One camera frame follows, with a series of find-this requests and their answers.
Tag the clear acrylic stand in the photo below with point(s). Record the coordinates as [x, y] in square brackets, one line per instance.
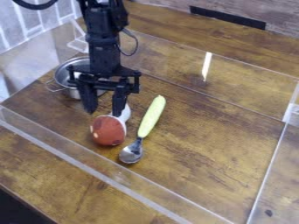
[79, 43]

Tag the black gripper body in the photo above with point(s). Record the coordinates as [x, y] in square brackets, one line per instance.
[123, 76]

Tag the silver metal pot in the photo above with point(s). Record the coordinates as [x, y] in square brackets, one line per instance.
[62, 77]

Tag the black wall strip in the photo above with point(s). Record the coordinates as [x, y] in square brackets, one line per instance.
[229, 17]

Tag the clear acrylic front barrier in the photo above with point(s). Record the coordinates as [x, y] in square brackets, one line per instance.
[163, 200]

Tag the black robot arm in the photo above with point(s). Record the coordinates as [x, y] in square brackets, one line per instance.
[106, 20]

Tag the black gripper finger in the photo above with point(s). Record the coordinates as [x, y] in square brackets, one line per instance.
[89, 97]
[119, 101]

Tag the red cap toy mushroom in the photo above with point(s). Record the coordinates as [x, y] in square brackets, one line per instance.
[109, 129]

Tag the yellow handled metal spoon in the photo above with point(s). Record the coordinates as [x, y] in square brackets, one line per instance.
[133, 152]

